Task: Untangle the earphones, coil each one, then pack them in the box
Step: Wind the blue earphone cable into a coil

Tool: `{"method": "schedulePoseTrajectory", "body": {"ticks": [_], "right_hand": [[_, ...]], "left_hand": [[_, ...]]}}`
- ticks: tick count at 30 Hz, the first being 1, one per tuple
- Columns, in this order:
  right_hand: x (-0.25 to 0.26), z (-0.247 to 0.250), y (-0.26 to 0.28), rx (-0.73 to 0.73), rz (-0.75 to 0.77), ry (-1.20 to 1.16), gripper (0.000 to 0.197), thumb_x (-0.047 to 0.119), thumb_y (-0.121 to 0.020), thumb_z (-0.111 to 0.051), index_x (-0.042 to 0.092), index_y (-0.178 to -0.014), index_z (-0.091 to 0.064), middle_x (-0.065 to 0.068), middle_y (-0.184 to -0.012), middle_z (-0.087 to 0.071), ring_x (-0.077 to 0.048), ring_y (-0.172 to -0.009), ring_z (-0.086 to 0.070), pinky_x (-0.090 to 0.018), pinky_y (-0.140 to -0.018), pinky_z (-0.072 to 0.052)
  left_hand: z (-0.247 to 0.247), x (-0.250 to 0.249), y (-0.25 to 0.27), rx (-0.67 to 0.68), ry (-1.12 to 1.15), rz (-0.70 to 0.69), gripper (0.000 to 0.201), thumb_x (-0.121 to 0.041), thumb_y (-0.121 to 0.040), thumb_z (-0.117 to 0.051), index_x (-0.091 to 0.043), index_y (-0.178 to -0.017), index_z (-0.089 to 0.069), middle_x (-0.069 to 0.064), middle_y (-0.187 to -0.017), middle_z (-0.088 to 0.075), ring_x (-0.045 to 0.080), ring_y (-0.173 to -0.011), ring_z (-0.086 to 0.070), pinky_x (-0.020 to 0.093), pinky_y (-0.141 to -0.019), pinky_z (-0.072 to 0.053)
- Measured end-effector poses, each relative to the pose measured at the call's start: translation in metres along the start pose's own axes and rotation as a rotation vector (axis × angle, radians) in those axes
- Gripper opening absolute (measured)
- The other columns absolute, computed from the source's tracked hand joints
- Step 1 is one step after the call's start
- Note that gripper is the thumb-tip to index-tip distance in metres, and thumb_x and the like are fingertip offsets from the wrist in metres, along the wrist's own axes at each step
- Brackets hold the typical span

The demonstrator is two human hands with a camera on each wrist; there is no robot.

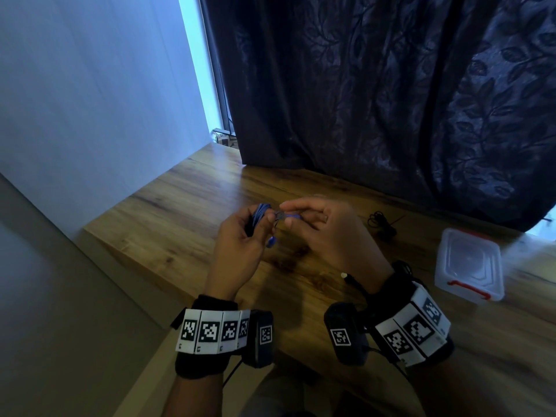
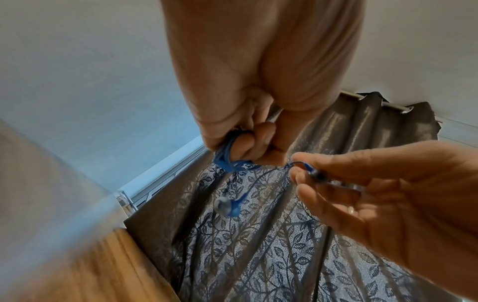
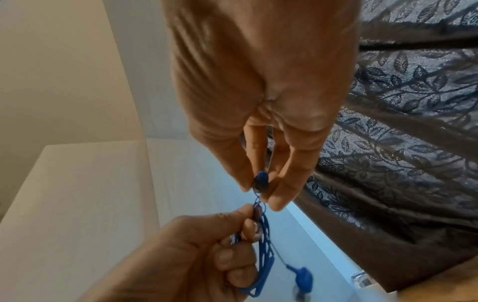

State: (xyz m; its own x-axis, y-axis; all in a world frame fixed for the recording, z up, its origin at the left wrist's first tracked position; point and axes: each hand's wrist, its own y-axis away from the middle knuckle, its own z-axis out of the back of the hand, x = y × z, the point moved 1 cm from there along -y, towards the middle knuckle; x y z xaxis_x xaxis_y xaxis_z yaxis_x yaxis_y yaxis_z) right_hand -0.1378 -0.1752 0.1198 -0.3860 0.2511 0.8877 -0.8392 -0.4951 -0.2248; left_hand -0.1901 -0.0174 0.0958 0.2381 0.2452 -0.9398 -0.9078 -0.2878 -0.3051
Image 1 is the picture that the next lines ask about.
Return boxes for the person's right hand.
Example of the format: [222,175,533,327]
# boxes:
[277,196,395,296]

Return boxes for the person's left hand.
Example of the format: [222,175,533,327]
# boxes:
[204,203,279,302]

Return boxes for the black earphones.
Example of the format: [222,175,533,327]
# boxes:
[390,260,416,281]
[367,211,407,243]

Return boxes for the blue cable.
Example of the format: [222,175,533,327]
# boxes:
[245,203,303,249]

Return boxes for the clear plastic box red handle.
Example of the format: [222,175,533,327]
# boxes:
[434,228,506,305]

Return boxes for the person's left forearm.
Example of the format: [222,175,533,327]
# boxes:
[163,375,225,417]

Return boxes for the person's right forearm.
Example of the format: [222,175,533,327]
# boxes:
[410,356,500,417]

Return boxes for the left wristband with marker tags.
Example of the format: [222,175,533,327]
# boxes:
[175,294,252,380]

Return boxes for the wristband with marker tags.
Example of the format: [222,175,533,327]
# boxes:
[175,294,252,380]
[367,273,455,370]

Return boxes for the right wristband with marker tags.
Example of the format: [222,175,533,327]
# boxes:
[367,273,455,370]

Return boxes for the dark leaf-patterned curtain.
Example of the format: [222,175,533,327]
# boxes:
[200,0,556,233]

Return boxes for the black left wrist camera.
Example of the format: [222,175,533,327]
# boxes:
[242,310,275,369]

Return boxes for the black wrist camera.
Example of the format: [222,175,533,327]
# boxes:
[323,302,370,367]
[242,310,275,369]

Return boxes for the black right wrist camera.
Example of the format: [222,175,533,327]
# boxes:
[323,302,370,367]

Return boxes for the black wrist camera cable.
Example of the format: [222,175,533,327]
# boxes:
[367,346,409,378]
[222,359,244,387]

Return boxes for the white window frame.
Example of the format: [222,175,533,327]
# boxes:
[178,0,240,149]
[525,203,556,242]

